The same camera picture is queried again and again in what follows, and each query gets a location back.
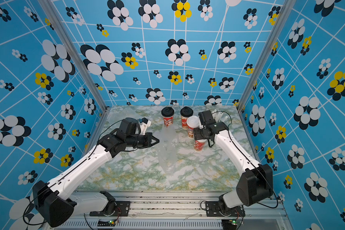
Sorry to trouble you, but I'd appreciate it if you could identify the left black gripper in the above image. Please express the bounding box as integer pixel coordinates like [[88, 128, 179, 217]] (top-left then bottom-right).
[[127, 131, 162, 148]]

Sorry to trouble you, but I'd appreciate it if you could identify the red cup white lid front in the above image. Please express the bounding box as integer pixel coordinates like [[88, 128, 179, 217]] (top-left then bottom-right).
[[194, 139, 207, 151]]

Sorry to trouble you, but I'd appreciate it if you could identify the red cup white lid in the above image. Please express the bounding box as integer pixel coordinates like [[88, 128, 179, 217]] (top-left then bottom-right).
[[194, 139, 207, 151], [186, 116, 199, 139]]

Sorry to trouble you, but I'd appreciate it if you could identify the clear plastic carrier bag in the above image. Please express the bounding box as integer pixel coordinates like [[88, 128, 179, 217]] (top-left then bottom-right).
[[156, 125, 180, 174]]

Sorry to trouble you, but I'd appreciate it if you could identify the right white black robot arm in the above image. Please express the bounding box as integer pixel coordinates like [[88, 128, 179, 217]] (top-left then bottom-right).
[[193, 122, 274, 215]]

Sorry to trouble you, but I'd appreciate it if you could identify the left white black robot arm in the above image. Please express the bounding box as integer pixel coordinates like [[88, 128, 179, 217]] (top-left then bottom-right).
[[33, 117, 160, 228]]

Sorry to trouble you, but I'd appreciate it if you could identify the red cup white lid rear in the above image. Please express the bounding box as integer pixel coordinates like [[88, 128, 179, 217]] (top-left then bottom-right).
[[186, 116, 199, 139]]

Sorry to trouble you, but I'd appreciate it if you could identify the white wrapped straws bundle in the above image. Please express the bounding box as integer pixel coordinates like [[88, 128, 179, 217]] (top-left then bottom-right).
[[212, 110, 230, 123]]

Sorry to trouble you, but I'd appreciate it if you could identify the red cup black lid right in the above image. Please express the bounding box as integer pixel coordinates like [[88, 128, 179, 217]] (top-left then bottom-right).
[[180, 106, 194, 130]]

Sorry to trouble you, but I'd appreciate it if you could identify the red cup black lid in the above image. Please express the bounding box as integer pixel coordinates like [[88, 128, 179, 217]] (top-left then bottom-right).
[[180, 106, 194, 130], [161, 106, 174, 127]]

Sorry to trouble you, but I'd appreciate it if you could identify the red cup black lid left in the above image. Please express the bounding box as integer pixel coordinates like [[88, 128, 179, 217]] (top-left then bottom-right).
[[161, 106, 174, 127]]

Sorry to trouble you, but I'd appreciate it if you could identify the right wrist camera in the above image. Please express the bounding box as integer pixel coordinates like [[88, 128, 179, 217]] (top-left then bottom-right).
[[198, 110, 216, 128]]

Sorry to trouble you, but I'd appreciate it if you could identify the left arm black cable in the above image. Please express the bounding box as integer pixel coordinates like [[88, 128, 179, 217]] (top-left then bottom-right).
[[22, 119, 124, 226]]

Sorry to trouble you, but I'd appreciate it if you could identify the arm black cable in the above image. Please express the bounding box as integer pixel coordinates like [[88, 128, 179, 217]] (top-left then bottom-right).
[[22, 119, 124, 226], [205, 110, 279, 209]]

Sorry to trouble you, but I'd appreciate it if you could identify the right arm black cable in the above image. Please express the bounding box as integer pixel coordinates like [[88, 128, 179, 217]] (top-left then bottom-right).
[[205, 110, 279, 209]]

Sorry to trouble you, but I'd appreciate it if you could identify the aluminium rail frame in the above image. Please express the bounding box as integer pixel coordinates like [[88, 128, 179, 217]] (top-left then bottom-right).
[[57, 191, 293, 230]]

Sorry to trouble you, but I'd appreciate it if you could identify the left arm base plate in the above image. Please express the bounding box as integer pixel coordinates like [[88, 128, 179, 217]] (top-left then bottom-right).
[[89, 201, 130, 217]]

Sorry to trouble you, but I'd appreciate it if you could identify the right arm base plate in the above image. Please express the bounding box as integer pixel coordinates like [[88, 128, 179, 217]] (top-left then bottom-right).
[[203, 201, 245, 218]]

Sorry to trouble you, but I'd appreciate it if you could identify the right aluminium corner post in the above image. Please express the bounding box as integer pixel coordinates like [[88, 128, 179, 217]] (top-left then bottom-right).
[[237, 0, 296, 112]]

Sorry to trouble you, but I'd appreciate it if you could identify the aluminium corner post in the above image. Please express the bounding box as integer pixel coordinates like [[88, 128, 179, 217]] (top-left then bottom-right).
[[38, 1, 107, 112], [237, 0, 296, 112]]

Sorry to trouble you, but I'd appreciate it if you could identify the left aluminium corner post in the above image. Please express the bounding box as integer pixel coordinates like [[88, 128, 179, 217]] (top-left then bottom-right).
[[38, 1, 107, 112]]

